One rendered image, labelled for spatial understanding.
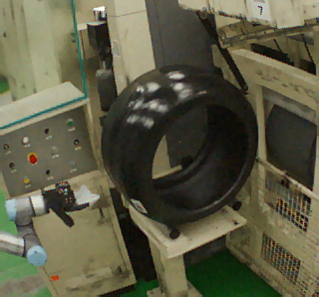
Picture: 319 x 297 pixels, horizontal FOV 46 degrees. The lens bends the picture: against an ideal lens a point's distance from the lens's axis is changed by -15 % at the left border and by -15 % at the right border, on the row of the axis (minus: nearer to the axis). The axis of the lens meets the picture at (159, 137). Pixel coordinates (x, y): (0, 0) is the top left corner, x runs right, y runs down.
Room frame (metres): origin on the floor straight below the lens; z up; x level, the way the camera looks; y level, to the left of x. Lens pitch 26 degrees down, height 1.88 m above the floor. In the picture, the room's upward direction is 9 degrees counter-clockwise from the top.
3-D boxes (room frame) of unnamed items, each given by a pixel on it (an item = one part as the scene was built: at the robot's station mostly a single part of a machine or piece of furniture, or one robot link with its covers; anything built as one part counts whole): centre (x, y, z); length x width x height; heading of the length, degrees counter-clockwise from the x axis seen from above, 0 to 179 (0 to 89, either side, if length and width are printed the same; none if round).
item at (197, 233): (1.44, -0.06, 0.80); 0.37 x 0.36 x 0.02; 113
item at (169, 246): (1.38, 0.07, 0.84); 0.36 x 0.09 x 0.06; 23
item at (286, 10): (1.43, -0.38, 1.71); 0.61 x 0.25 x 0.15; 23
